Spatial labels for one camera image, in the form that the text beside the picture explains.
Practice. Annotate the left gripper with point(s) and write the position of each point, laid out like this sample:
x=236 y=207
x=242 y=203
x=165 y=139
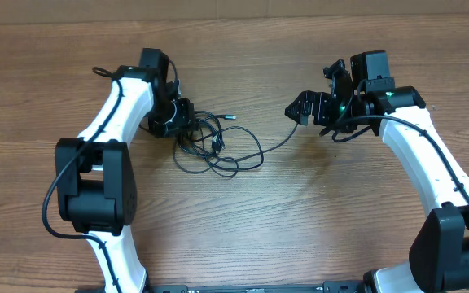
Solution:
x=186 y=120

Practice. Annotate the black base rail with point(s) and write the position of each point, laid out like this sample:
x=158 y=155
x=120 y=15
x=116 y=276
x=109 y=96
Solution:
x=251 y=288

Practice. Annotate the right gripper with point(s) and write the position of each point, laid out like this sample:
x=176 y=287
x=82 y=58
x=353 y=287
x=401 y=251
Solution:
x=321 y=108

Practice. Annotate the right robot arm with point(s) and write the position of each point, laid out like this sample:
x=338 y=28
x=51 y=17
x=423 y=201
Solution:
x=364 y=97

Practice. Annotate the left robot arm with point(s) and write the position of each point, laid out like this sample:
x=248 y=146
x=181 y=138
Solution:
x=95 y=183

